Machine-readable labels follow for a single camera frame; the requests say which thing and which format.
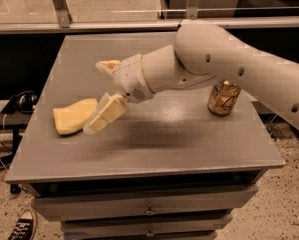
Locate upper drawer knob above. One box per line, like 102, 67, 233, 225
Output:
144, 205, 155, 216

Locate white cable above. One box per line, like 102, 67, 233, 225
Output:
0, 113, 9, 173

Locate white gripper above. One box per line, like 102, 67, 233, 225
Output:
83, 54, 154, 135

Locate gold soda can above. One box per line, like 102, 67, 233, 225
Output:
208, 80, 241, 116

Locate black side stand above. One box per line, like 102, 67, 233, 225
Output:
0, 112, 30, 171

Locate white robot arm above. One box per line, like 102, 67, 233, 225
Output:
83, 20, 299, 134

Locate black headphones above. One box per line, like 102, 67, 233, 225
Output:
2, 91, 38, 114

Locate yellow sponge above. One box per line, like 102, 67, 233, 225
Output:
53, 98, 98, 135

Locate grey drawer cabinet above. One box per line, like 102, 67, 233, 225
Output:
6, 32, 283, 240

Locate lower drawer knob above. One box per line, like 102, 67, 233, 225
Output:
146, 230, 155, 237

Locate black white sneaker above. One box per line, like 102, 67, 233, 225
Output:
7, 210, 37, 240

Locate metal glass railing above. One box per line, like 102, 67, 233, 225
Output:
0, 0, 299, 34

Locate drawer knob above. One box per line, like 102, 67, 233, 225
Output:
146, 230, 155, 237
144, 205, 155, 216

